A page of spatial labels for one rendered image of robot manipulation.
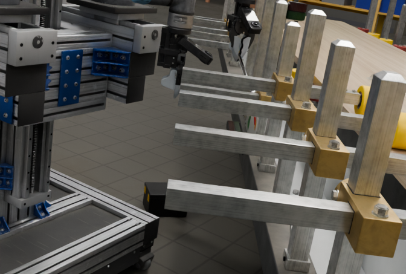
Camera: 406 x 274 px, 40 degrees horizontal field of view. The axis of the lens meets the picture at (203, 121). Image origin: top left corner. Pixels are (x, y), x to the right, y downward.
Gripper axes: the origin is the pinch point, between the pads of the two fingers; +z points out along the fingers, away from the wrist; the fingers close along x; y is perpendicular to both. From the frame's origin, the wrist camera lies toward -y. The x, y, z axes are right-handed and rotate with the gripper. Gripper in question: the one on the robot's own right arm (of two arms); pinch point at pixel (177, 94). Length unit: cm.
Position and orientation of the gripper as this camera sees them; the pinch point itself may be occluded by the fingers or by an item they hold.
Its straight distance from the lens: 172.2
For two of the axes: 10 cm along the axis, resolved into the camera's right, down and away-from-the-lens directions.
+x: 0.1, 2.9, -9.6
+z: -1.5, 9.5, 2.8
